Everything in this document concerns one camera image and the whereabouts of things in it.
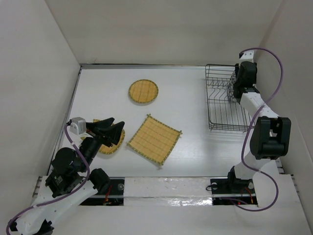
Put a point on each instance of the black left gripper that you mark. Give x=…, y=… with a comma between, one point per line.
x=107, y=132

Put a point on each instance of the rounded bamboo tray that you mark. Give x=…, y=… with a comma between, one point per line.
x=104, y=149

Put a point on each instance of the grey wire dish rack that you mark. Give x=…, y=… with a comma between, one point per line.
x=224, y=113

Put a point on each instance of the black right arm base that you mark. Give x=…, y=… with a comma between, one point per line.
x=226, y=191

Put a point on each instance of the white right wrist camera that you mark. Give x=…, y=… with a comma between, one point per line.
x=247, y=55

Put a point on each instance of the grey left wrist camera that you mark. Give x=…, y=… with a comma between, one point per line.
x=77, y=126

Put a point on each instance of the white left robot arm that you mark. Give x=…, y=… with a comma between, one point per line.
x=71, y=181

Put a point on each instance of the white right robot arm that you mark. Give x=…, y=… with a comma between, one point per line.
x=270, y=133

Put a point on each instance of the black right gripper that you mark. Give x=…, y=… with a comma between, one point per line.
x=237, y=66

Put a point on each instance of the blue and white floral plate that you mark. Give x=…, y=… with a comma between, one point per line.
x=230, y=89

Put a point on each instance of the round bamboo tray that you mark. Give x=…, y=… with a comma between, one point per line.
x=143, y=91

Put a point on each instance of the square bamboo mat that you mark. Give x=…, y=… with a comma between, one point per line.
x=154, y=140

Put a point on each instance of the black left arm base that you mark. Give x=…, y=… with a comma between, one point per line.
x=114, y=195

